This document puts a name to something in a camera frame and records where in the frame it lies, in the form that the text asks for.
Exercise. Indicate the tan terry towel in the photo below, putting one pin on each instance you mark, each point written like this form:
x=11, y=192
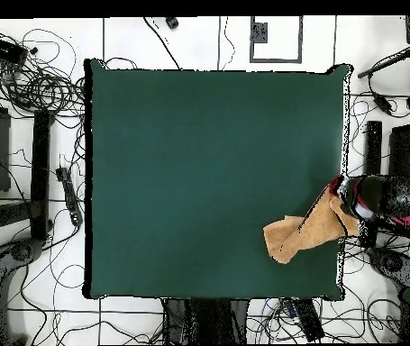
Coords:
x=298, y=234

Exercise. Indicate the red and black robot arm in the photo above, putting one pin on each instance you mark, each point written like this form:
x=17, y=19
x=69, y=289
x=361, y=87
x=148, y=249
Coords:
x=388, y=198

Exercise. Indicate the black power adapter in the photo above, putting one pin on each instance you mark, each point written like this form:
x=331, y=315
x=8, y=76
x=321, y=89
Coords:
x=383, y=103

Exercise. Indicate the black tripod rod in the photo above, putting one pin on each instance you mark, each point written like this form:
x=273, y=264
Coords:
x=388, y=62

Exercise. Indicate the black power strip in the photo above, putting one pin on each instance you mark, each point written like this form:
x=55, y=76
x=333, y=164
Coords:
x=309, y=320
x=69, y=194

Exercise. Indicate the dark green tablecloth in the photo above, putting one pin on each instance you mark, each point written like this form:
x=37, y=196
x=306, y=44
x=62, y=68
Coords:
x=190, y=162

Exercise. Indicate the black metal stand frame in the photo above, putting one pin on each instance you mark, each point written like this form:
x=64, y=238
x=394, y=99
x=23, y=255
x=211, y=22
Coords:
x=374, y=147
x=40, y=162

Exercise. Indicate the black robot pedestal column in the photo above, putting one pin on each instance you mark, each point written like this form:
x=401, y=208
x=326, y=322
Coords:
x=204, y=320

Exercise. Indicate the black switch box with ports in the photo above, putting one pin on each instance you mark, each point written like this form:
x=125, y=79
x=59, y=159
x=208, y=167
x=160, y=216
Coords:
x=2, y=48

